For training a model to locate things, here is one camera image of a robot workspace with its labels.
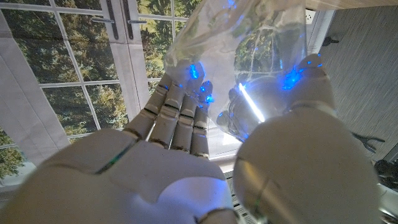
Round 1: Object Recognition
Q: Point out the printed window backdrop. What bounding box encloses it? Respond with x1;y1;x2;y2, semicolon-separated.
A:
0;0;200;187

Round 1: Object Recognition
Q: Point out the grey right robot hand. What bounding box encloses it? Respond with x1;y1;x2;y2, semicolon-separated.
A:
0;53;385;224

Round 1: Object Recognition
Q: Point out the white power strip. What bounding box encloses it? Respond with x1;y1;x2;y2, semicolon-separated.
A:
304;8;317;26

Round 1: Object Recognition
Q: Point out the clear glass jar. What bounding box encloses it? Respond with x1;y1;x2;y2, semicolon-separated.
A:
163;0;308;144

